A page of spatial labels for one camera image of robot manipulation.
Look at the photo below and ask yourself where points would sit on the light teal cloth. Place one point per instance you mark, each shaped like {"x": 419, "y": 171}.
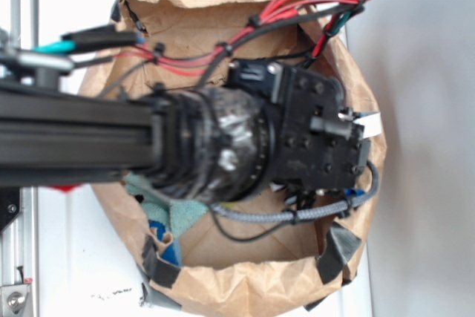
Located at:
{"x": 177, "y": 216}

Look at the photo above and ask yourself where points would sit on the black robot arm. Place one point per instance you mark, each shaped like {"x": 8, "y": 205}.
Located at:
{"x": 202, "y": 144}

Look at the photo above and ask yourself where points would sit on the black mounting plate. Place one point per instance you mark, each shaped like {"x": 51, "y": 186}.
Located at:
{"x": 7, "y": 209}

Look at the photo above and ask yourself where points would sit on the blue object under cloth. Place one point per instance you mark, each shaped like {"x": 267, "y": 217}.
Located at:
{"x": 171, "y": 253}

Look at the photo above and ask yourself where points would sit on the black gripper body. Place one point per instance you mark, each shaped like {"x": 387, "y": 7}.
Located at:
{"x": 309, "y": 136}

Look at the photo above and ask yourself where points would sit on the aluminium frame rail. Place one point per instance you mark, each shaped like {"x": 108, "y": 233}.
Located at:
{"x": 19, "y": 240}

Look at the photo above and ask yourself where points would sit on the brown paper bag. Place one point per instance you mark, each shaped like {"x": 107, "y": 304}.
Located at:
{"x": 296, "y": 266}

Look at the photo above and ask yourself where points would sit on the blue plastic bottle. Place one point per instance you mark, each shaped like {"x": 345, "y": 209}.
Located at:
{"x": 354, "y": 192}

